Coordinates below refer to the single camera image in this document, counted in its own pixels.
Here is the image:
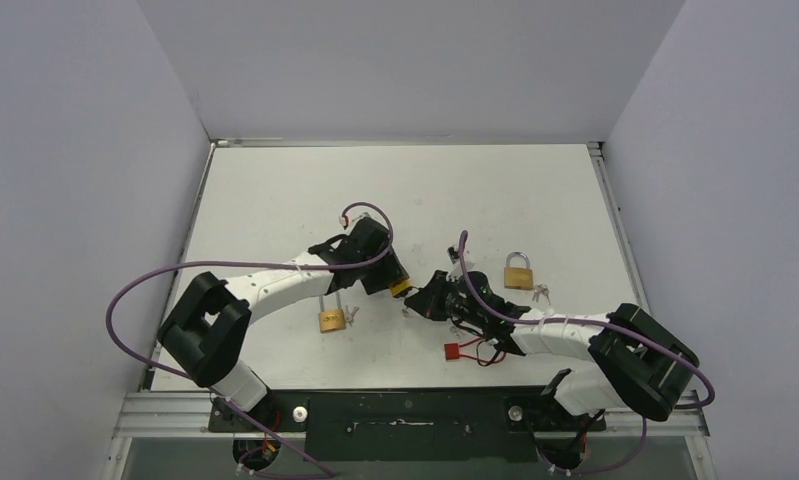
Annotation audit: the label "red cable lock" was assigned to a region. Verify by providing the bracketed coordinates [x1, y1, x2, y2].
[443, 338, 507, 367]

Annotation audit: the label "purple cable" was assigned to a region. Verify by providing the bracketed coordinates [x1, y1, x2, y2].
[457, 230, 716, 477]
[105, 201, 395, 480]

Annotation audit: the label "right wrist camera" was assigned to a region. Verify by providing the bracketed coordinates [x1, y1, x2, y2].
[447, 244, 474, 276]

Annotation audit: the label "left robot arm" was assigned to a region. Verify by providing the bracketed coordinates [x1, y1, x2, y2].
[157, 215, 410, 431]

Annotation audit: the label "brass padlock short shackle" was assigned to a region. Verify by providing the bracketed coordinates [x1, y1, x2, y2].
[503, 251, 535, 291]

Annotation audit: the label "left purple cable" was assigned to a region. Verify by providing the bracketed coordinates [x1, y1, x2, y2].
[105, 201, 395, 480]

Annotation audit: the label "brass padlock long shackle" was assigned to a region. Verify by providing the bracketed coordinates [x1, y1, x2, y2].
[318, 292, 347, 334]

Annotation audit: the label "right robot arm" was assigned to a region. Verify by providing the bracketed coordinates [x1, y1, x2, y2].
[404, 271, 700, 429]

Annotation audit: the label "keys beside long-shackle padlock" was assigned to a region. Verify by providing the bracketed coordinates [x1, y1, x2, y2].
[344, 305, 360, 327]

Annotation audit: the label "yellow black padlock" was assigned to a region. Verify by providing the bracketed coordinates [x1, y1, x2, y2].
[389, 279, 413, 298]

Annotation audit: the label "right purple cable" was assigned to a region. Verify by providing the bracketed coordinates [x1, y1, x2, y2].
[457, 230, 716, 477]

